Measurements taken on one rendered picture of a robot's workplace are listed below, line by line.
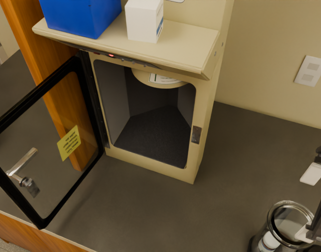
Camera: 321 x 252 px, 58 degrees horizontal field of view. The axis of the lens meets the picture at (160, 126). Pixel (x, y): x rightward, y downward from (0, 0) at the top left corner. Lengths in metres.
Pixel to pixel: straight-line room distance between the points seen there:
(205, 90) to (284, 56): 0.49
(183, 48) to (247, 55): 0.62
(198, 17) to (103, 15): 0.17
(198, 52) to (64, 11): 0.23
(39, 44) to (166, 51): 0.31
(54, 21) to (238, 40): 0.68
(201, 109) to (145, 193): 0.39
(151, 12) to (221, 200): 0.66
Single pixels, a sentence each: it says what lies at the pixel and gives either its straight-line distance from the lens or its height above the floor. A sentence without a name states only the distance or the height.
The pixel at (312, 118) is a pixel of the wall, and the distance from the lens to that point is 1.26.
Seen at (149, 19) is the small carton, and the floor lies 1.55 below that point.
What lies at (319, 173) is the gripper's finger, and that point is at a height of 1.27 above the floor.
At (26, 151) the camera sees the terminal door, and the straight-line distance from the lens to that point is 0.70.
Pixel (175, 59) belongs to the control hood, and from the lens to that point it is 0.47.
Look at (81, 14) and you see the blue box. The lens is 0.51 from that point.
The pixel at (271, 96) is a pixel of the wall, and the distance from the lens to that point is 1.20.
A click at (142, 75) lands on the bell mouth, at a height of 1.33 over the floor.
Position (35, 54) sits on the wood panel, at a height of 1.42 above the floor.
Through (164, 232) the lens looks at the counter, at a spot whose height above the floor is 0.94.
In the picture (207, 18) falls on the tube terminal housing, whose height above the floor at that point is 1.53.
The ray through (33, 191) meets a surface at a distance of 0.76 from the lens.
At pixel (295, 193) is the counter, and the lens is 1.05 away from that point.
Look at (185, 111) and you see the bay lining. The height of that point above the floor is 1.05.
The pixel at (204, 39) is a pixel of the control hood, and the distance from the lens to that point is 0.52.
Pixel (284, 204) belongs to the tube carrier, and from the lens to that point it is 0.75.
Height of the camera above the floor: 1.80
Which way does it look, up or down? 51 degrees down
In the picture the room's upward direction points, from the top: straight up
